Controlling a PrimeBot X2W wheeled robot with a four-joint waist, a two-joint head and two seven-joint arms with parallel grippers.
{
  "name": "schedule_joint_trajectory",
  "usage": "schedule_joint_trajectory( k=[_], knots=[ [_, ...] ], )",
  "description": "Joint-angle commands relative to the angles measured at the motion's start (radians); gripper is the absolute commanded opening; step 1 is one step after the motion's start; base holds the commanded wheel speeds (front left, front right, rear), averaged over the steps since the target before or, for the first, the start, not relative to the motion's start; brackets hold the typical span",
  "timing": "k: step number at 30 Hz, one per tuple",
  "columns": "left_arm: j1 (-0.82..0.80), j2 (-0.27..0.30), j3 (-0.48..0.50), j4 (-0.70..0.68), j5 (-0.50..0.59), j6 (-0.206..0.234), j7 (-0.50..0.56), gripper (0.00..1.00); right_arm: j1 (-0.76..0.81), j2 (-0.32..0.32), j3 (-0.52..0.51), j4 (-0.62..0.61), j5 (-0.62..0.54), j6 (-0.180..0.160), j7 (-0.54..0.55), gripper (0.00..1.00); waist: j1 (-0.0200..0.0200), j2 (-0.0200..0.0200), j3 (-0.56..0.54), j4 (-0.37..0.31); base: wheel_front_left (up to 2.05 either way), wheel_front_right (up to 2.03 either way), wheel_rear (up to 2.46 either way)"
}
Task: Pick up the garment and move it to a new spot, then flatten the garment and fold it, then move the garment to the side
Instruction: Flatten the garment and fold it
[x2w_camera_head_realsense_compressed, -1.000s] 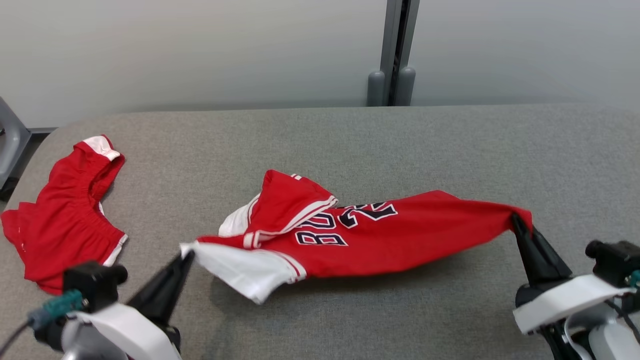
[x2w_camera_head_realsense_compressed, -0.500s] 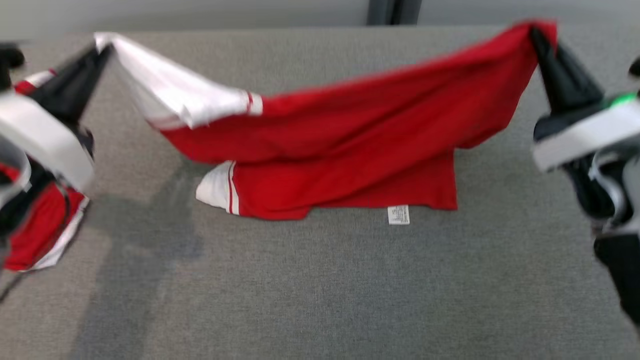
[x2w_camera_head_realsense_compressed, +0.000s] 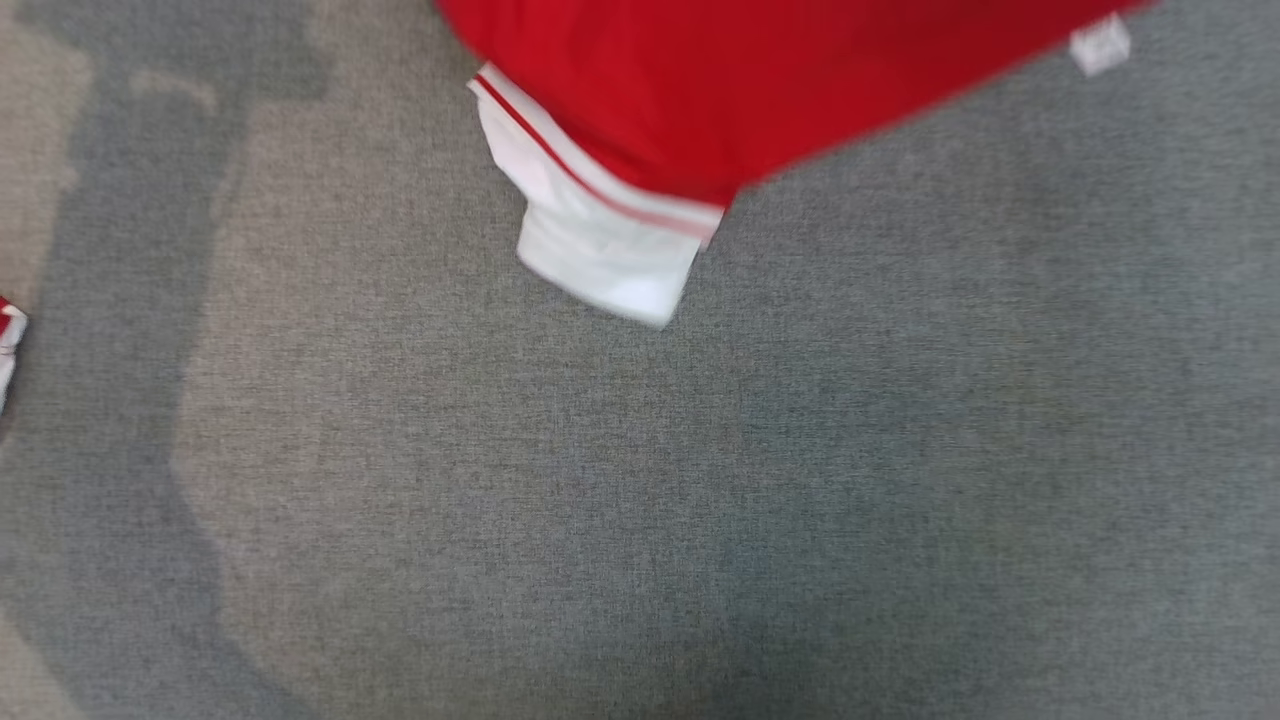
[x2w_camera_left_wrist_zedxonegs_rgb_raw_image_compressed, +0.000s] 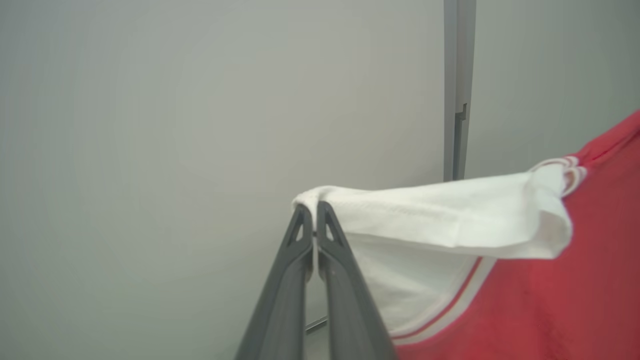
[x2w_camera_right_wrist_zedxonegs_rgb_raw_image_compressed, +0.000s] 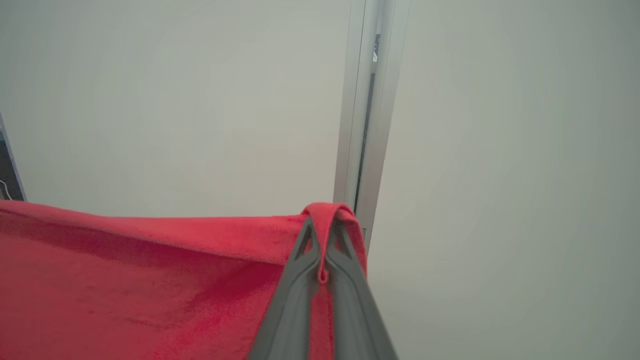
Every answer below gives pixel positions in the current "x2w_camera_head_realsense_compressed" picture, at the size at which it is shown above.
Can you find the red jersey with white cuffs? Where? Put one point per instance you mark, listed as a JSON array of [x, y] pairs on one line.
[[750, 80]]

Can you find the red shorts with white stripes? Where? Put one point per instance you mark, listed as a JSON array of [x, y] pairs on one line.
[[8, 340]]

